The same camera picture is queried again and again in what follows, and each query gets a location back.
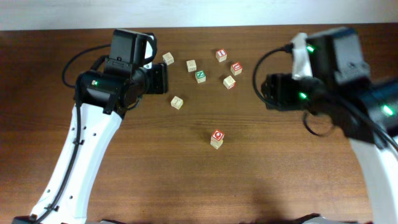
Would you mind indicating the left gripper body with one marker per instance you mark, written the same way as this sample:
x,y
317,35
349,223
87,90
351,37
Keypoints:
x,y
151,81

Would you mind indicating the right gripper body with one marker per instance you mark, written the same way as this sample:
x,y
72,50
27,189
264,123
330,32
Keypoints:
x,y
270,91

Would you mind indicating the wooden block number four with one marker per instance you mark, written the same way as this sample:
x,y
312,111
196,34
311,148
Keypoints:
x,y
176,102

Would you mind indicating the wooden block blue D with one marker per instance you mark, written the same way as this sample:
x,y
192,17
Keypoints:
x,y
217,135

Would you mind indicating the wooden block pineapple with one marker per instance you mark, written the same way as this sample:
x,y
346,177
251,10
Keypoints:
x,y
216,144

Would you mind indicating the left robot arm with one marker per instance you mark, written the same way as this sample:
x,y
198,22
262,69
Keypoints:
x,y
114,85

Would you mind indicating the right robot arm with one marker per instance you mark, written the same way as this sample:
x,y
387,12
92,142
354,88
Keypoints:
x,y
329,76

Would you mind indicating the wooden block letter K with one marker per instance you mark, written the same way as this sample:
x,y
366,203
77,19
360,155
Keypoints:
x,y
168,58

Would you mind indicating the plain wooden block centre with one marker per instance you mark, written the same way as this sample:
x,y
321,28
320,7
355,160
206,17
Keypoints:
x,y
191,66

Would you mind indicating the wooden block green N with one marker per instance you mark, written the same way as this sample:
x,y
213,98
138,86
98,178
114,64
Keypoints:
x,y
200,76

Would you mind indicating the wooden block red U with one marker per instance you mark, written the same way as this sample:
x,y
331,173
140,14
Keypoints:
x,y
236,68

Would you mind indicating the wooden block red edge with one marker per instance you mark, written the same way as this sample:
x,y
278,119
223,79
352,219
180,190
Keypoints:
x,y
229,82

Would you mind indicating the wooden block red I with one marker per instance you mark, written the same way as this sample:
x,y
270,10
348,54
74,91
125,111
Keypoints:
x,y
221,55

